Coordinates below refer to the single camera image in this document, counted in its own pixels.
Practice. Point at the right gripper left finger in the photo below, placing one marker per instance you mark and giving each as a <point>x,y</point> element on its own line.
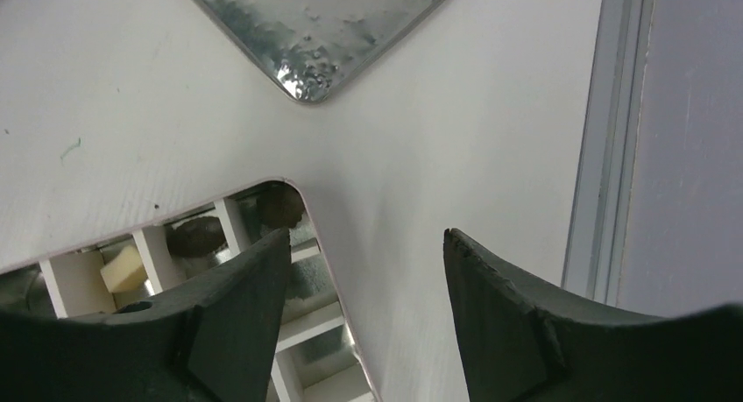
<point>211,338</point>

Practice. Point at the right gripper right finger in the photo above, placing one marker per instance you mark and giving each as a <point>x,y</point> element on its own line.
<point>521,338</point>

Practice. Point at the pink compartment box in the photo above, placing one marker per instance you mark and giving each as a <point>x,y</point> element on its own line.
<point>316,358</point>

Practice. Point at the silver tin lid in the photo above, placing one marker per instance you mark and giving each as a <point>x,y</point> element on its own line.
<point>311,49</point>

